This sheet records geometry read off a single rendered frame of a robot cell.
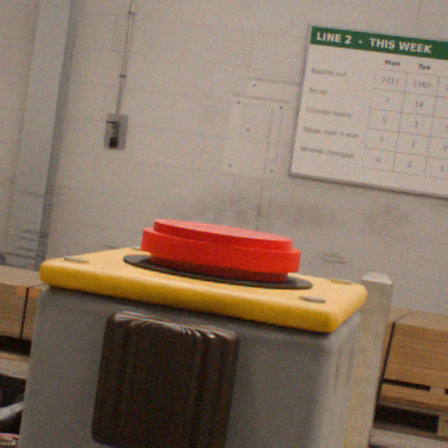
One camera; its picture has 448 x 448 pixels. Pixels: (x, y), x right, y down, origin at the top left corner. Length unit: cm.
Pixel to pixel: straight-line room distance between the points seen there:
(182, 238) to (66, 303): 3
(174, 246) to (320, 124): 721
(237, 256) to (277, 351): 3
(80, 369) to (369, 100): 720
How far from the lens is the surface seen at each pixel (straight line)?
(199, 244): 29
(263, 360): 27
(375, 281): 138
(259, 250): 29
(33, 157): 775
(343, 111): 748
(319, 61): 752
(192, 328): 27
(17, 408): 195
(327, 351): 27
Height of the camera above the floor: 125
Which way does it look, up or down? 3 degrees down
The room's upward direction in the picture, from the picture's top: 8 degrees clockwise
